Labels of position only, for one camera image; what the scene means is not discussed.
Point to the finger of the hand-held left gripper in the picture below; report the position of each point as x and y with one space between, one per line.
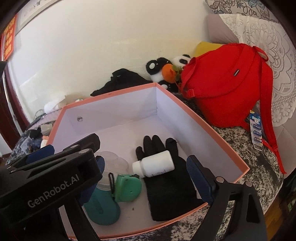
41 153

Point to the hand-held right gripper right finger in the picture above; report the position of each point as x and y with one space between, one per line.
201 180

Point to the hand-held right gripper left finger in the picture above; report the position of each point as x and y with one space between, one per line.
92 180

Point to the teal glasses case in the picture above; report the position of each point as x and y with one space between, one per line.
101 206

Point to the clear plastic cup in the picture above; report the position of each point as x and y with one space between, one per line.
115 162

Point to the mint green tape measure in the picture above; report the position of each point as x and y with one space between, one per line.
127 188

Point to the black knit glove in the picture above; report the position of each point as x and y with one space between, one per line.
166 197
35 134

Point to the white capped bottle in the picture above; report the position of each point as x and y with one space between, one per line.
157 163

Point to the pink cardboard box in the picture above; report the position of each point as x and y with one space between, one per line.
129 111

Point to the grey ribbed cup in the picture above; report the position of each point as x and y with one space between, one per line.
47 128

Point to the pink quilted sheet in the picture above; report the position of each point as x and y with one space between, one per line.
50 117

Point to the white paper towel roll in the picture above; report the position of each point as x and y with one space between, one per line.
52 107

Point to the dark red wooden door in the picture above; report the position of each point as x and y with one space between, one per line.
9 104

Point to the white charger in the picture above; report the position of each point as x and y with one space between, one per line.
78 100

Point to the battery blister pack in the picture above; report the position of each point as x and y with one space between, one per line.
256 132

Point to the red backpack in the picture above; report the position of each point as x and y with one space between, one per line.
222 88

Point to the black clothing pile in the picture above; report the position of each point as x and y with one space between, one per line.
124 80

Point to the panda plush toy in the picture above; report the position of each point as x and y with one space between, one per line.
182 60
168 73

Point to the yellow pillow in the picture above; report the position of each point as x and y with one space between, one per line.
203 47

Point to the white lace cloth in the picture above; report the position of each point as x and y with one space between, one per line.
277 58

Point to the grey sofa cushion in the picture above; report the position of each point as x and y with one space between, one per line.
217 30

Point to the floral fabric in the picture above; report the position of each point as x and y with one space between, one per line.
231 5

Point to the red wall sign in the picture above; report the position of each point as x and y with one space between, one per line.
9 39

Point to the calligraphy wall scroll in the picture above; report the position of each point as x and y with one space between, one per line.
30 14

